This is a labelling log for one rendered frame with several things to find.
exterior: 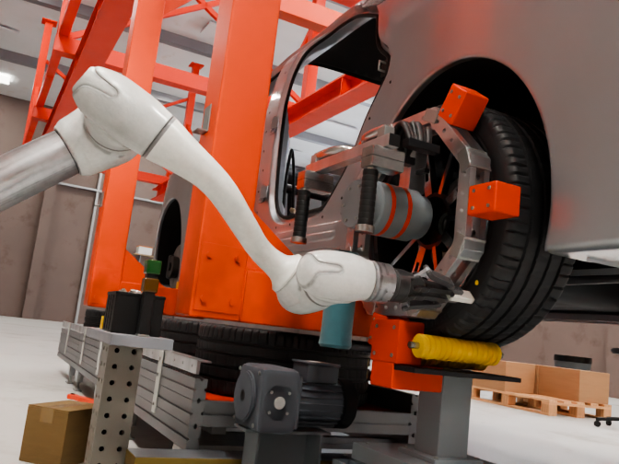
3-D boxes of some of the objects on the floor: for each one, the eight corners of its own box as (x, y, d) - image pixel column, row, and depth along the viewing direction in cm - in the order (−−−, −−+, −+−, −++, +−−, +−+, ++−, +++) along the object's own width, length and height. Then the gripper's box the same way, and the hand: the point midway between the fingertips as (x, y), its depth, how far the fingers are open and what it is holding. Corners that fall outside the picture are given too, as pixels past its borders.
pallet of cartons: (613, 421, 648) (615, 374, 656) (544, 415, 617) (547, 366, 624) (526, 402, 765) (529, 363, 772) (464, 397, 734) (468, 356, 741)
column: (121, 491, 188) (144, 344, 194) (86, 491, 183) (110, 342, 190) (114, 481, 197) (136, 342, 203) (80, 481, 192) (103, 339, 199)
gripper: (379, 316, 144) (462, 328, 155) (407, 273, 137) (493, 289, 148) (368, 293, 150) (449, 305, 160) (395, 250, 143) (478, 267, 153)
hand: (459, 295), depth 152 cm, fingers closed, pressing on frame
